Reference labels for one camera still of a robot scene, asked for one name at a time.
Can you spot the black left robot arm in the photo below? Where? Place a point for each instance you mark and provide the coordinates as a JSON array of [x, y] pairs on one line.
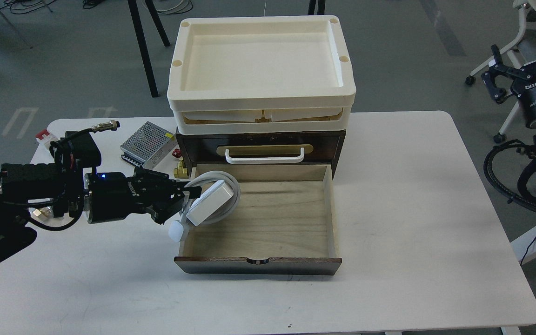
[[53, 198]]

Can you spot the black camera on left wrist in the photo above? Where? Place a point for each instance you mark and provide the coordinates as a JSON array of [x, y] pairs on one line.
[[77, 150]]

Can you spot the white terminal block connector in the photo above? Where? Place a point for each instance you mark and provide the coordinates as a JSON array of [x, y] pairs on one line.
[[46, 138]]

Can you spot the cream plastic stacked tray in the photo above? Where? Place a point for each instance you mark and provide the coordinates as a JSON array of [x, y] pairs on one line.
[[261, 74]]

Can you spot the open wooden drawer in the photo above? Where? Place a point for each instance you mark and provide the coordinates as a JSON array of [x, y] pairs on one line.
[[284, 225]]

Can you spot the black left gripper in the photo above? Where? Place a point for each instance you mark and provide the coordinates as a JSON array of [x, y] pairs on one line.
[[112, 196]]

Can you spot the brass valve red handle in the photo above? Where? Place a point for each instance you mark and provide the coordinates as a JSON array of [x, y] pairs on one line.
[[180, 171]]

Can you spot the white charger with cable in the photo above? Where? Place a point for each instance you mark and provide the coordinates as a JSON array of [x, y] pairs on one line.
[[214, 204]]

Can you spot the metal mesh power supply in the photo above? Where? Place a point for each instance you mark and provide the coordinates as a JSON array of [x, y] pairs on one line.
[[149, 145]]

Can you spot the dark wooden cabinet body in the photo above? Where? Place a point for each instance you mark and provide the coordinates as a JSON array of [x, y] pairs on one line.
[[272, 156]]

